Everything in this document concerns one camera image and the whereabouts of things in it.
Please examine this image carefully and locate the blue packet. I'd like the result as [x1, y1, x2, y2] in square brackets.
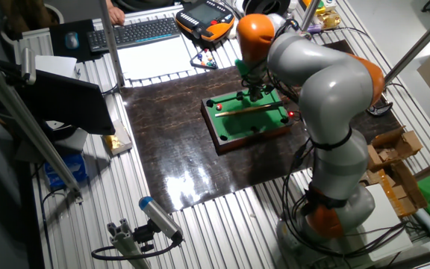
[43, 152, 88, 190]

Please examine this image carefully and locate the box with gold foil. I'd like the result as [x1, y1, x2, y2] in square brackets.
[102, 119, 134, 156]

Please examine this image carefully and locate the flat cardboard box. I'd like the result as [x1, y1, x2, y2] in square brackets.
[362, 160, 429, 220]

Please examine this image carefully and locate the large white paper sheet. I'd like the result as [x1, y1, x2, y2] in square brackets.
[116, 35, 198, 81]

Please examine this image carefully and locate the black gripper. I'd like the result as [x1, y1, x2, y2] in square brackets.
[243, 70, 267, 102]

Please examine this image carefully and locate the black camera cable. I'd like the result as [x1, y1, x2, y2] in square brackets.
[90, 235, 183, 262]

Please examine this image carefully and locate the dark marble pattern board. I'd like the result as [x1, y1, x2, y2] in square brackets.
[120, 39, 403, 214]

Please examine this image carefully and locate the black mouse pad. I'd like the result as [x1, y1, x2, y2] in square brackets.
[49, 19, 97, 63]

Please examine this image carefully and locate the grey computer mouse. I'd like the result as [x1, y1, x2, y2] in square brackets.
[64, 31, 80, 50]

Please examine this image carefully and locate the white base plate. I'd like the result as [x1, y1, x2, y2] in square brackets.
[345, 182, 414, 262]

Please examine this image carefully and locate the gold shiny object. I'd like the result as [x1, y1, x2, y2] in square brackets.
[317, 9, 342, 31]

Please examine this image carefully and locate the black triangle ball rack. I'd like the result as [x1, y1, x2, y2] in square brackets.
[190, 48, 219, 71]

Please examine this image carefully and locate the black keyboard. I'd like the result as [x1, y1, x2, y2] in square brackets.
[87, 17, 181, 52]

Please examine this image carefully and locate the black monitor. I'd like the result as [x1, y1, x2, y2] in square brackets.
[0, 59, 116, 137]

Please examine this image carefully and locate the orange black teach pendant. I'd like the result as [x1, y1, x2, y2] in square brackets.
[175, 0, 236, 42]

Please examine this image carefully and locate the silver bar camera blue end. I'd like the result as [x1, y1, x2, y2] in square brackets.
[138, 196, 184, 243]

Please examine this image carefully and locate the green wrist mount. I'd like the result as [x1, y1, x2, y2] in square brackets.
[235, 58, 253, 78]

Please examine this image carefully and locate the aluminium upright pole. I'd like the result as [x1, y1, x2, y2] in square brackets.
[98, 0, 125, 89]

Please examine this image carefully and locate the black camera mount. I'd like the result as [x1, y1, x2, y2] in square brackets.
[132, 220, 157, 253]

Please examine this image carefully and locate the open cardboard box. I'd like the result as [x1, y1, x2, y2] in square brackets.
[367, 126, 424, 169]

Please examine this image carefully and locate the pale rolled sheet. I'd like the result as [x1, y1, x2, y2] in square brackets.
[414, 208, 430, 242]

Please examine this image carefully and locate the mini green felt pool table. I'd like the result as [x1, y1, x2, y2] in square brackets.
[200, 87, 293, 156]

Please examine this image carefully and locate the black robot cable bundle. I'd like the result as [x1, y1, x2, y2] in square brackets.
[265, 18, 410, 259]

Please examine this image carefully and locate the short aluminium profile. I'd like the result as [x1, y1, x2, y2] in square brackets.
[106, 218, 152, 269]

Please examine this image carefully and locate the aluminium frame beam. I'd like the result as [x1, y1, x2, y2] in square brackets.
[0, 52, 84, 205]

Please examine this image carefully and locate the small white paper sheet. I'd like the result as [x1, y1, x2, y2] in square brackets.
[34, 55, 78, 79]

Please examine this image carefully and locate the person hand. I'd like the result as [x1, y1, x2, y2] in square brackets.
[107, 5, 126, 26]

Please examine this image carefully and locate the black clamp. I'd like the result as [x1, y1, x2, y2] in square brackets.
[366, 101, 394, 117]

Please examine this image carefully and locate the black round spool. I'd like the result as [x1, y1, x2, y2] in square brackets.
[243, 0, 291, 16]

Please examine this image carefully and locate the wooden pool cue black butt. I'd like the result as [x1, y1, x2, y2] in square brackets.
[214, 102, 284, 118]

